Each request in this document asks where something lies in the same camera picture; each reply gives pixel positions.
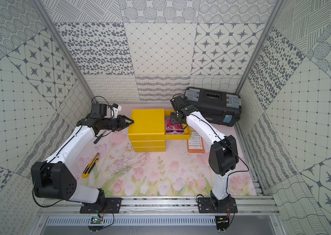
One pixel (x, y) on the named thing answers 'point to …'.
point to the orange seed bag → (196, 144)
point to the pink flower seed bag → (174, 129)
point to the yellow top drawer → (186, 136)
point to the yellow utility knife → (90, 166)
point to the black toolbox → (217, 106)
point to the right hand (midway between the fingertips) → (177, 120)
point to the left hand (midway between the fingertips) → (130, 120)
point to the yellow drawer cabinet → (147, 133)
